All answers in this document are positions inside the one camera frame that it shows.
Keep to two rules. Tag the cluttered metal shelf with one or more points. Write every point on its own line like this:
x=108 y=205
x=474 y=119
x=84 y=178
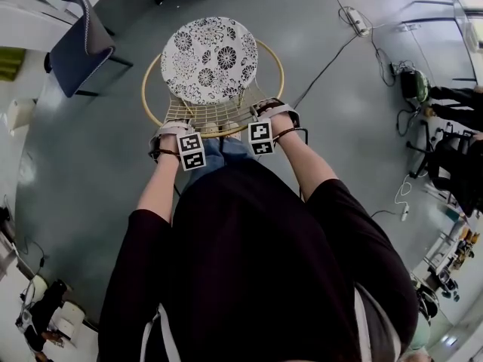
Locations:
x=453 y=255

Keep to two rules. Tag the person's black shirt torso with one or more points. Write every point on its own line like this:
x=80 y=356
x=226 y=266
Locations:
x=249 y=262

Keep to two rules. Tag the person's blue jeans legs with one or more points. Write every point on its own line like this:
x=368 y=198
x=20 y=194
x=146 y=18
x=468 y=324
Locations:
x=230 y=153

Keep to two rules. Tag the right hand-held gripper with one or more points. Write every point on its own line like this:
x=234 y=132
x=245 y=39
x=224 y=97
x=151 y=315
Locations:
x=261 y=136

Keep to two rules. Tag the floral round seat cushion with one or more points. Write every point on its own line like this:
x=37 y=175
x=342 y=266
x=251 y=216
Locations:
x=209 y=60

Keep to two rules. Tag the black office chair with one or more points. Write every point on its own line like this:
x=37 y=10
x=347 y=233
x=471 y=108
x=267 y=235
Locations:
x=456 y=164

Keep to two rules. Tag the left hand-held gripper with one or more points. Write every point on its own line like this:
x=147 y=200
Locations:
x=190 y=150

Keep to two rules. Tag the green storage box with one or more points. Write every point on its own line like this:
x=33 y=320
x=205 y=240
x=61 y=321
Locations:
x=10 y=64

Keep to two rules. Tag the person's beige shoes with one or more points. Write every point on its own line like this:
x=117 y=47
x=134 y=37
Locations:
x=211 y=128

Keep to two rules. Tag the person's right forearm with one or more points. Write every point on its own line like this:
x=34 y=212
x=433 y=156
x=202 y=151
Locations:
x=305 y=164

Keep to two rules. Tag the dark blue upholstered chair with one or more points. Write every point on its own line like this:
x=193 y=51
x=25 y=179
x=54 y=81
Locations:
x=77 y=55

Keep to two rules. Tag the white power strip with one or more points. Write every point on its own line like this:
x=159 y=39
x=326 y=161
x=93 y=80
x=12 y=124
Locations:
x=358 y=21

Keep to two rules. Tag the white table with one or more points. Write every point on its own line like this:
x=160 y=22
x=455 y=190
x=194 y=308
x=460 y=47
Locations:
x=22 y=13

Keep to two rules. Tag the green and black bag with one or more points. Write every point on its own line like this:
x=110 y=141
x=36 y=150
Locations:
x=413 y=85

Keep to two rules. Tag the person's left forearm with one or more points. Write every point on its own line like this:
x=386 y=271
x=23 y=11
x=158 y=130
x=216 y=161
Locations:
x=162 y=181

